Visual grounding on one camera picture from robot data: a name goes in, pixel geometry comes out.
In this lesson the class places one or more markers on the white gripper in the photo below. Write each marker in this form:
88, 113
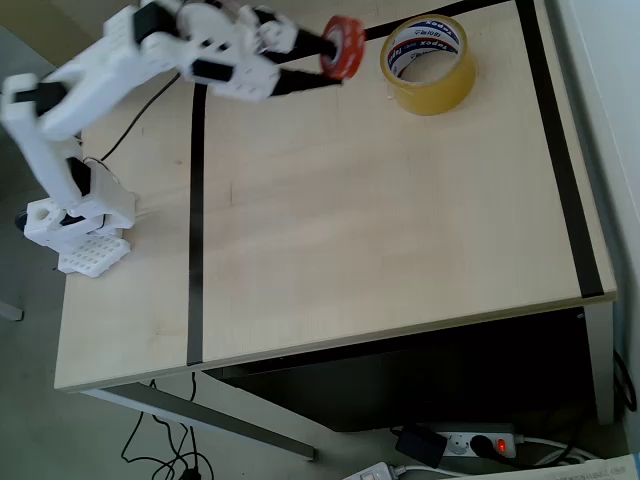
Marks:
280, 44

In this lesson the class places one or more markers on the red tape roll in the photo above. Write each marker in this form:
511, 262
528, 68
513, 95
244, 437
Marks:
351, 50

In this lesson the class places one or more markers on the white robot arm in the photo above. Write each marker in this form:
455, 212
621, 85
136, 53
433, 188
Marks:
47, 145

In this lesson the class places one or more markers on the yellow clear tape roll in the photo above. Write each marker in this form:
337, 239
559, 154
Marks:
440, 97

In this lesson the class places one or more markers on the dark panel under table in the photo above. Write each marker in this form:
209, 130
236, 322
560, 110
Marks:
400, 380

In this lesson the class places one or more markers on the grey furniture foot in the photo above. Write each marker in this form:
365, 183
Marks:
10, 310

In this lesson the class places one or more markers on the black power adapter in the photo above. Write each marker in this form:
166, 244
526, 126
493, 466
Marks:
420, 446

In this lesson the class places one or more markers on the white power strip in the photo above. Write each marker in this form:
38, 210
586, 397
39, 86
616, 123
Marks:
457, 445

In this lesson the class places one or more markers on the grey table leg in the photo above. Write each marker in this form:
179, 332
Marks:
600, 360

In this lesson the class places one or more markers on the black round plug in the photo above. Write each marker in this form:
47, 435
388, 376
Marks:
481, 446

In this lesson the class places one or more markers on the white arm base mount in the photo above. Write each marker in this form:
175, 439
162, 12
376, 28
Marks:
75, 225

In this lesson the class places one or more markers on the white perforated base plate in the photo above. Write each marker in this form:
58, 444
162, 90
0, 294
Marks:
92, 255

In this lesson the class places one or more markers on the grey table frame bar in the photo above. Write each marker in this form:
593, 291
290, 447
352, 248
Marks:
210, 415

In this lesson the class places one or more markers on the white switch box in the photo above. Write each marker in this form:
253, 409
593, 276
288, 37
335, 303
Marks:
370, 472

